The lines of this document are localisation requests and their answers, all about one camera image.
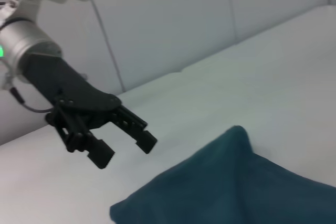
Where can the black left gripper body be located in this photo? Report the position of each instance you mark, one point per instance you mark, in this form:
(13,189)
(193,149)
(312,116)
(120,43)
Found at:
(68,87)

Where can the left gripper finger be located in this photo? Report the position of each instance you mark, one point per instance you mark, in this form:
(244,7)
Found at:
(136,129)
(78,134)

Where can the teal blue shirt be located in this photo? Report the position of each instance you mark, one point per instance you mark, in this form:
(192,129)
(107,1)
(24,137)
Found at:
(223,182)

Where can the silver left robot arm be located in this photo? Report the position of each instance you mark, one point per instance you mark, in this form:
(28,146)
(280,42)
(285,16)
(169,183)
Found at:
(23,40)

